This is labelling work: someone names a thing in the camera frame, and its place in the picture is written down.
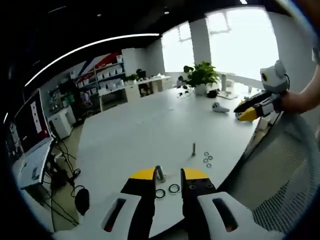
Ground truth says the small trailing plant in bowl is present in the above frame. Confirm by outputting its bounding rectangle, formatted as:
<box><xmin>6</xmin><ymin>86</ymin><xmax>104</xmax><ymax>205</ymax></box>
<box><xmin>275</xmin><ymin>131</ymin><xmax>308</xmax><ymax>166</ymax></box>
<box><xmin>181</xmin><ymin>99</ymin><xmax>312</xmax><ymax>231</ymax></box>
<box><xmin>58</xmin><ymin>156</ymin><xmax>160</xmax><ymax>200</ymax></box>
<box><xmin>176</xmin><ymin>65</ymin><xmax>195</xmax><ymax>99</ymax></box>

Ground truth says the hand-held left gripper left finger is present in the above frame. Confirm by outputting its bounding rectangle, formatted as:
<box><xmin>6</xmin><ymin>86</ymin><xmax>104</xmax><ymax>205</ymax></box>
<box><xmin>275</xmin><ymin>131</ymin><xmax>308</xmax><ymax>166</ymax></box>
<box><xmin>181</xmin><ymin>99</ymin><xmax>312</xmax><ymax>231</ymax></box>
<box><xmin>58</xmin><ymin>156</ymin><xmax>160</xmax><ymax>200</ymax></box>
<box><xmin>74</xmin><ymin>167</ymin><xmax>157</xmax><ymax>240</ymax></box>

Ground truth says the large threaded steel stud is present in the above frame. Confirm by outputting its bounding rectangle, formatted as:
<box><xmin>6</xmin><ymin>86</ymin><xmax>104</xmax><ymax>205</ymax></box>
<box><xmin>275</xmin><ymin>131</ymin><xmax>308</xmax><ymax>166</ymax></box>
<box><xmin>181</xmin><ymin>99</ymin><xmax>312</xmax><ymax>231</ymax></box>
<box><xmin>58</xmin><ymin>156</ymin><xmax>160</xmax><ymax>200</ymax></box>
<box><xmin>154</xmin><ymin>164</ymin><xmax>168</xmax><ymax>183</ymax></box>

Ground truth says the shelf with white bins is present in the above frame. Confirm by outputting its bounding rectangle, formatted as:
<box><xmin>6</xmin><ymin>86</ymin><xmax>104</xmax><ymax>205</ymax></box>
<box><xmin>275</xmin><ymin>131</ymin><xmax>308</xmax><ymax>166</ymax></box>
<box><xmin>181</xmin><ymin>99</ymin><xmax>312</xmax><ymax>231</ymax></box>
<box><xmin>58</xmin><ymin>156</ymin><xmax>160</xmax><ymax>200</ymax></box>
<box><xmin>74</xmin><ymin>53</ymin><xmax>126</xmax><ymax>91</ymax></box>

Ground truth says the large green potted plant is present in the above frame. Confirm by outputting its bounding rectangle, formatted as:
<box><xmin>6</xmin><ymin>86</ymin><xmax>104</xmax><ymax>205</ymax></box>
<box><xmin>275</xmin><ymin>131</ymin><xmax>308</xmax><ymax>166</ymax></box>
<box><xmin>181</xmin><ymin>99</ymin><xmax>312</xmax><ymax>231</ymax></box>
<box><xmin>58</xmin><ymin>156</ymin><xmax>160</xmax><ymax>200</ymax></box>
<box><xmin>186</xmin><ymin>61</ymin><xmax>221</xmax><ymax>96</ymax></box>

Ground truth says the white low cabinet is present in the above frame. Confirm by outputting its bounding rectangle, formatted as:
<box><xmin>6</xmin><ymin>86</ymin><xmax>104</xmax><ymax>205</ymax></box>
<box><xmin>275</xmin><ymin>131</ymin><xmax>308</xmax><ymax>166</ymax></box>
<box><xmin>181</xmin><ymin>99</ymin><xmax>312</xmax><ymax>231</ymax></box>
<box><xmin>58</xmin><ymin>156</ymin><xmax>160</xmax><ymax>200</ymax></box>
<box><xmin>124</xmin><ymin>74</ymin><xmax>173</xmax><ymax>102</ymax></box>

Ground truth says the person's right hand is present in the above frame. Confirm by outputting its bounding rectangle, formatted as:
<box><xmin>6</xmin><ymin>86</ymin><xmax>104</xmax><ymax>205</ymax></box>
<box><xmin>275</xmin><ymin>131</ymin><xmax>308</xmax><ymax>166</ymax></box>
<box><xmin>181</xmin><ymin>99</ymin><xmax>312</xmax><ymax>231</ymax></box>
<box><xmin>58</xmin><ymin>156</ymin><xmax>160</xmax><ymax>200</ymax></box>
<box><xmin>282</xmin><ymin>89</ymin><xmax>305</xmax><ymax>115</ymax></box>

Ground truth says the tangle of black cables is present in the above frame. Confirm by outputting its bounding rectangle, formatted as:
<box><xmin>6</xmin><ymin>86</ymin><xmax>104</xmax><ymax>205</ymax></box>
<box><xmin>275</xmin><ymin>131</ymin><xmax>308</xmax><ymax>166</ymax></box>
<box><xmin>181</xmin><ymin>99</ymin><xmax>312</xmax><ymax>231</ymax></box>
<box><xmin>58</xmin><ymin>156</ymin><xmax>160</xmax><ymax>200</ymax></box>
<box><xmin>46</xmin><ymin>138</ymin><xmax>85</xmax><ymax>226</ymax></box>

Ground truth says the white drawer cabinet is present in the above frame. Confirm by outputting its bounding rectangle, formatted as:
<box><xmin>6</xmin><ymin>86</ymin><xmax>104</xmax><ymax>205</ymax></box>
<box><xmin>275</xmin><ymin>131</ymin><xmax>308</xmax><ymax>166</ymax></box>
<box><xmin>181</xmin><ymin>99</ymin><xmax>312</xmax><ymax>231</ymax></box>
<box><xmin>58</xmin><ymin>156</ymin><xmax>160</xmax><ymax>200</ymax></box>
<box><xmin>48</xmin><ymin>107</ymin><xmax>76</xmax><ymax>140</ymax></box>

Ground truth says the dark computer monitor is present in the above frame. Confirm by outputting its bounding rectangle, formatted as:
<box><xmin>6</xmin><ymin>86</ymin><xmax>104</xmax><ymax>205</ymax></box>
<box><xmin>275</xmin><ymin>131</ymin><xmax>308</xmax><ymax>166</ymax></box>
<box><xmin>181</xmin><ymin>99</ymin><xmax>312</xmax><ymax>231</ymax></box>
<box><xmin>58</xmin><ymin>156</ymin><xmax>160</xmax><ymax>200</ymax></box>
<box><xmin>13</xmin><ymin>89</ymin><xmax>52</xmax><ymax>154</ymax></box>

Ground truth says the white VR controller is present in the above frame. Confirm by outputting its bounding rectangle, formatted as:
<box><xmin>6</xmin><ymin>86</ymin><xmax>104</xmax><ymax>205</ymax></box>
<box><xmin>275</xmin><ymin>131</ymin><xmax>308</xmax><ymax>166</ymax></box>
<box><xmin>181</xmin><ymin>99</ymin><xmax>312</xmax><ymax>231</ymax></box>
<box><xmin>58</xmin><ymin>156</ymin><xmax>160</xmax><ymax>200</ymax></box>
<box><xmin>211</xmin><ymin>102</ymin><xmax>230</xmax><ymax>114</ymax></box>

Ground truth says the curved ceiling light strip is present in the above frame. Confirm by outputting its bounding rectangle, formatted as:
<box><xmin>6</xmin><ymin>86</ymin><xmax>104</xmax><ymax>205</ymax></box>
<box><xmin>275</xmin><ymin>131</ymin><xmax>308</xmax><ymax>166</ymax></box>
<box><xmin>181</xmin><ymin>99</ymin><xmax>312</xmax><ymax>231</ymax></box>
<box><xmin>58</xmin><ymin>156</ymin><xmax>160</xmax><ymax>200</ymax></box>
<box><xmin>24</xmin><ymin>33</ymin><xmax>161</xmax><ymax>87</ymax></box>

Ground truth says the black oval object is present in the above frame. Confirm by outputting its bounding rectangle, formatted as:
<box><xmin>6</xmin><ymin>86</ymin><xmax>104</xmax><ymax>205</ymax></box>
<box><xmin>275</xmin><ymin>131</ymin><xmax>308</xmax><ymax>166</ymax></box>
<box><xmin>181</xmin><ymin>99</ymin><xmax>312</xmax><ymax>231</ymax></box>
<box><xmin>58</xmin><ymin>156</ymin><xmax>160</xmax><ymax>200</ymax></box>
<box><xmin>74</xmin><ymin>188</ymin><xmax>90</xmax><ymax>216</ymax></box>

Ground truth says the grey mesh office chair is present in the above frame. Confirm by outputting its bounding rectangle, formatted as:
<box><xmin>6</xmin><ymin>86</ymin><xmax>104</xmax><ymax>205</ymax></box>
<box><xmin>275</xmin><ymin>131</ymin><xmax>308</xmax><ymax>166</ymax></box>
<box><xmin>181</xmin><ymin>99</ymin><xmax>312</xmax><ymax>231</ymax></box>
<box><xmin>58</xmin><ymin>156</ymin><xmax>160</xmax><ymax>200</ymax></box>
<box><xmin>216</xmin><ymin>109</ymin><xmax>320</xmax><ymax>237</ymax></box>

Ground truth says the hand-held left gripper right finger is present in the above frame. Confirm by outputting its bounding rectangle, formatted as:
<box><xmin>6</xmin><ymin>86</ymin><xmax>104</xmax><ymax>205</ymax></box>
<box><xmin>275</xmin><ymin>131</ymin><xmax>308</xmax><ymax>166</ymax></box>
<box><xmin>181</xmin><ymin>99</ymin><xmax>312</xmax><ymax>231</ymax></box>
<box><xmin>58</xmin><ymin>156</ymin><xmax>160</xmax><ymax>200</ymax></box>
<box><xmin>180</xmin><ymin>167</ymin><xmax>263</xmax><ymax>240</ymax></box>

